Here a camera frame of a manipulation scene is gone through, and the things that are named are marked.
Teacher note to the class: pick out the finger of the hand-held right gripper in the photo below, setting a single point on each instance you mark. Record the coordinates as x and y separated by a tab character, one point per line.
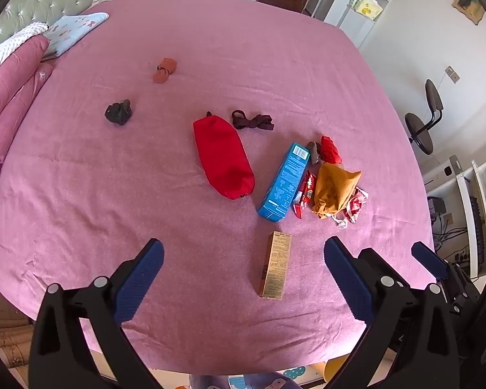
429	259

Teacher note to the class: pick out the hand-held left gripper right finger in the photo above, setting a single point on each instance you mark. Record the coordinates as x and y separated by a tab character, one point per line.
348	279

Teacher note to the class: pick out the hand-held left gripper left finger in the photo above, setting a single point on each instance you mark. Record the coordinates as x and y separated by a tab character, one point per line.
139	279

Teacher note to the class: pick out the red white snack wrapper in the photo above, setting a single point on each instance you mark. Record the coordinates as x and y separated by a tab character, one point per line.
356	204

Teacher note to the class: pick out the red cloth ball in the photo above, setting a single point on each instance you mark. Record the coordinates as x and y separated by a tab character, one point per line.
331	150

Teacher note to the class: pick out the black router box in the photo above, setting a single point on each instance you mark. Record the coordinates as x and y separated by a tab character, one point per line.
436	206

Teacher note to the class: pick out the black keyboard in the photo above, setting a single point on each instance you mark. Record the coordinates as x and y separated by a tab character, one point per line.
477	227

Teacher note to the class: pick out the white computer desk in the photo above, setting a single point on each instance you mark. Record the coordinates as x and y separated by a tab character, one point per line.
463	198

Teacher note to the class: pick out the golden carton box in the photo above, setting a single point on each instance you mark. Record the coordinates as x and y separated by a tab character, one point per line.
274	265

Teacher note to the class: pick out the mustard cloth bag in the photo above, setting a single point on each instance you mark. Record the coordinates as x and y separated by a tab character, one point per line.
334	188

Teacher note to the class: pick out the red candy wrapper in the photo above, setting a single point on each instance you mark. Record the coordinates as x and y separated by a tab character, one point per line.
305	192

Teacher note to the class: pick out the blue carton box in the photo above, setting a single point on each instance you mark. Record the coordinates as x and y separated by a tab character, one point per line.
285	182

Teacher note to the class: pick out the black office chair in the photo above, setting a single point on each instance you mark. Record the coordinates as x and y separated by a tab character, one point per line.
423	129

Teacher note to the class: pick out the grey brown sock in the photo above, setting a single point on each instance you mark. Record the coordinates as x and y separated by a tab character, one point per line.
314	152

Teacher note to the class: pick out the person's pajama legs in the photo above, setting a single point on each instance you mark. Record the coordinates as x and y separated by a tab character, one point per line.
243	381

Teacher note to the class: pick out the red zip pouch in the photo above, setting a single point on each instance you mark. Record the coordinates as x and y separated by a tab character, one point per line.
222	158

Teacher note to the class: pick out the dark grey sock ball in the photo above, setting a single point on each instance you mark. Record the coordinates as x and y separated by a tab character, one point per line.
118	112

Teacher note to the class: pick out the dark brown ribbon bow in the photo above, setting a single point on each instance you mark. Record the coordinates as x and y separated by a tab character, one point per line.
251	122

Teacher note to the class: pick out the orange sock ball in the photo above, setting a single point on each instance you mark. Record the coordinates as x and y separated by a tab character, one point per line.
164	71

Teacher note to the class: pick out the pink quilt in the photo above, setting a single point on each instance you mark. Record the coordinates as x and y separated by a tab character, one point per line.
8	101

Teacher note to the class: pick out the light blue pillow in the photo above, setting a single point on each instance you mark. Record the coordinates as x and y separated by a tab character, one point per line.
71	32

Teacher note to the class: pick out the white blanket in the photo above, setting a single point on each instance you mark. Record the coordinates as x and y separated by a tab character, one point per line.
8	46

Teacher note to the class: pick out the wall socket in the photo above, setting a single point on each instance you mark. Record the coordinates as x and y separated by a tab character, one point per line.
452	74

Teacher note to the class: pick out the framed wall picture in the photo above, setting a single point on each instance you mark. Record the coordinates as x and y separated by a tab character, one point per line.
469	5

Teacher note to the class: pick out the white wall shelf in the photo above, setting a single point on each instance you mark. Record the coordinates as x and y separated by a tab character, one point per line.
366	8

